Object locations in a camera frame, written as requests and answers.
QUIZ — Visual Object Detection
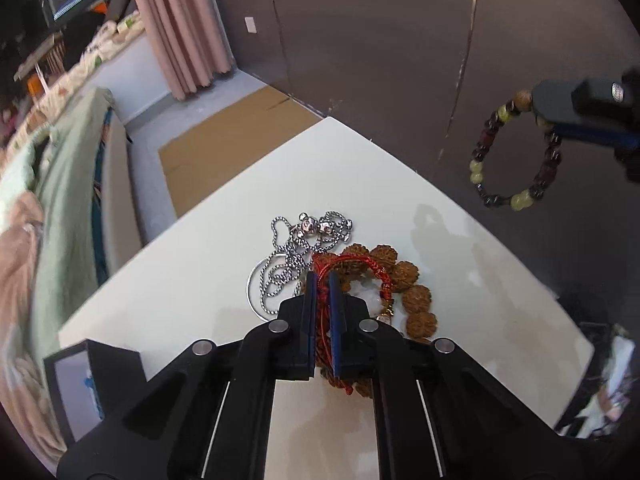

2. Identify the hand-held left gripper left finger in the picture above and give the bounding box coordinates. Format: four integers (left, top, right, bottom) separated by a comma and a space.
56, 271, 319, 480

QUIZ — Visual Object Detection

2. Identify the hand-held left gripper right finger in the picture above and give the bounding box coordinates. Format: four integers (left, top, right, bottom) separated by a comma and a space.
327, 274, 568, 480

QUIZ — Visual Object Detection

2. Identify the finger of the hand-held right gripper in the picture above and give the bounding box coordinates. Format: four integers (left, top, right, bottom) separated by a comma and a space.
531, 67, 640, 151
612, 146, 640, 183

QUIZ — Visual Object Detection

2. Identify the white crystal bead bracelet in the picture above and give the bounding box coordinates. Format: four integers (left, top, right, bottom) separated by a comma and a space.
347, 280, 386, 321

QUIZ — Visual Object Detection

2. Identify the silver ball chain necklace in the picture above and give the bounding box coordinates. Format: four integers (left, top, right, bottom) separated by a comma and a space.
260, 211, 357, 311

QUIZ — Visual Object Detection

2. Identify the red cord bracelet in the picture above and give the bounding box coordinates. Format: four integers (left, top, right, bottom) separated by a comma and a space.
312, 252, 396, 396

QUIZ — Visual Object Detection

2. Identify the silver bangle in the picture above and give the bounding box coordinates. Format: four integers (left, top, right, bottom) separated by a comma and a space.
247, 255, 301, 322

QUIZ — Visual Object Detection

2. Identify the brown seed bead bracelet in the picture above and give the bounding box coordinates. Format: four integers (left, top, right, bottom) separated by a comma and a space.
315, 242, 440, 398

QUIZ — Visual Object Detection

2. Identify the dark and yellow bead bracelet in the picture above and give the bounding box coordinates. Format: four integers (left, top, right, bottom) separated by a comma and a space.
469, 89, 563, 212

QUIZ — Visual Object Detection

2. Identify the black cardboard box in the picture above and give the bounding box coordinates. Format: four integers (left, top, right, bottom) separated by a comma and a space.
42, 339, 149, 446

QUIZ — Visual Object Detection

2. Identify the flat cardboard sheet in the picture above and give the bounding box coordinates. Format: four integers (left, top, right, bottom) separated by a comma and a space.
158, 85, 323, 218

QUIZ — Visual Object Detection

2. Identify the bed with green sheet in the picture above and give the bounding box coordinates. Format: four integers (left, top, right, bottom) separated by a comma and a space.
0, 87, 147, 461

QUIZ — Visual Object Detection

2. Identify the pink floral blanket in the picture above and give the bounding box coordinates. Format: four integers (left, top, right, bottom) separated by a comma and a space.
0, 192, 66, 461

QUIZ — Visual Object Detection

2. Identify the pink curtain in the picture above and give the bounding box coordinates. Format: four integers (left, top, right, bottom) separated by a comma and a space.
122, 0, 235, 102

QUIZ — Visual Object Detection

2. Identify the printed window seat cushion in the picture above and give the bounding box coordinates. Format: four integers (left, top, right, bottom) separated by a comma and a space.
0, 12, 146, 126

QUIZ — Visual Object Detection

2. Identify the white desk lamp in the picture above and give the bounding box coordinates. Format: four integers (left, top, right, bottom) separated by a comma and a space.
14, 35, 66, 83

